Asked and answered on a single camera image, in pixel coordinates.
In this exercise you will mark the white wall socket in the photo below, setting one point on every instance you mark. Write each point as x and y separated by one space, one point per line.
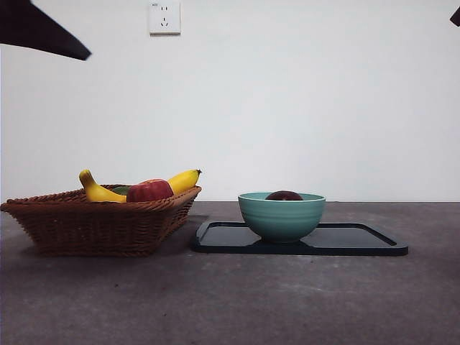
165 18

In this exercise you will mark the brown wicker basket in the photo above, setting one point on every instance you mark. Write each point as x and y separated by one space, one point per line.
90 230

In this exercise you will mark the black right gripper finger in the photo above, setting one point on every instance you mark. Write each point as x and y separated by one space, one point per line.
457 18

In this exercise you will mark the dark purple plum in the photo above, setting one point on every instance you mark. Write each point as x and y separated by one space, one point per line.
284 196

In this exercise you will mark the yellow banana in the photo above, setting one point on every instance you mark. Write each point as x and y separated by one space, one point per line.
97 194

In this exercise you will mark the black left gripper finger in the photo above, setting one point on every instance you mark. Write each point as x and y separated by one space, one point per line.
32 28

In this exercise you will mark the teal ribbed bowl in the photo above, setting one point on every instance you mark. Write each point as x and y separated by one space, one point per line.
282 223

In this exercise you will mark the red apple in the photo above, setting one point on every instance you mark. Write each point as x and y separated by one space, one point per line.
149 192

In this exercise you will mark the black rectangular tray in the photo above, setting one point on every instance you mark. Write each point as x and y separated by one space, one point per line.
341 240

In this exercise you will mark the green fruit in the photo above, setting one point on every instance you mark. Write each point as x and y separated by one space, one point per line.
120 189

